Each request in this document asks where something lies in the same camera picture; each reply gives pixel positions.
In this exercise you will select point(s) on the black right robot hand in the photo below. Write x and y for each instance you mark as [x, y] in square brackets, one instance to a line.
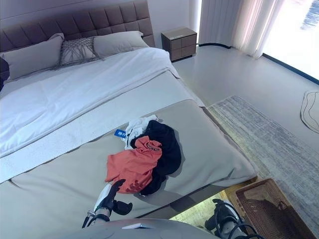
[223, 216]

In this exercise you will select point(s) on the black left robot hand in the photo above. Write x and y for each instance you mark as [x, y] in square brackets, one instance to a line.
[106, 196]

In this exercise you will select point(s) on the orange garment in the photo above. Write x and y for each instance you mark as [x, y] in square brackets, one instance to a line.
[132, 164]

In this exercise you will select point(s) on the white garment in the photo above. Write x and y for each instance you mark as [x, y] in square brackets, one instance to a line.
[135, 127]

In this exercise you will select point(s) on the black garment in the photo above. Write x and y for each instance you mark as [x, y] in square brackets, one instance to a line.
[167, 144]

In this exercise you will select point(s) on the brown upholstered bed base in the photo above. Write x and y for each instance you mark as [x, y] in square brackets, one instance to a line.
[199, 196]

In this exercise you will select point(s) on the brown wicker basket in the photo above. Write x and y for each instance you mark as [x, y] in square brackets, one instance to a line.
[271, 214]

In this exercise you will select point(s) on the large bed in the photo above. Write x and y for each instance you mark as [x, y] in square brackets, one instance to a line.
[211, 139]

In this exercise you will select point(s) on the grey robot torso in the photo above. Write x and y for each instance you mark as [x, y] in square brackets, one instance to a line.
[149, 231]

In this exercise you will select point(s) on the blue tag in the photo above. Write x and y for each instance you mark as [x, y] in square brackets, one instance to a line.
[120, 133]

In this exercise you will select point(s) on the white textured blanket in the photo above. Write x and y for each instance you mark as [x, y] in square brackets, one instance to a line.
[62, 139]

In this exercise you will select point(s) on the grey striped rug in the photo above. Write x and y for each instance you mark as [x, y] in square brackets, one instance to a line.
[261, 139]

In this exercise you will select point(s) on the white duvet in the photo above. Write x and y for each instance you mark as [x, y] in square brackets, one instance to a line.
[74, 94]

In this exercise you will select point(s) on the white round mat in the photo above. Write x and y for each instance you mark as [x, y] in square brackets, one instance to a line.
[311, 109]

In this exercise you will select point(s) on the grey patterned cushion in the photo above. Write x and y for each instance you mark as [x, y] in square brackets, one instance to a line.
[77, 51]

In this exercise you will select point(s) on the large beige pillow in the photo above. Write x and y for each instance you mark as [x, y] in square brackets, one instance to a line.
[117, 43]
[30, 57]

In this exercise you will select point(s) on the brown nightstand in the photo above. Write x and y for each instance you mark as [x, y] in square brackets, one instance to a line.
[179, 43]

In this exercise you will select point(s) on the brown tufted headboard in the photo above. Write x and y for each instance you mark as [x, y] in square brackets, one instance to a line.
[74, 22]

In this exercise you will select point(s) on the sheer white curtain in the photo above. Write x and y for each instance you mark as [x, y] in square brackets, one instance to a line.
[229, 22]

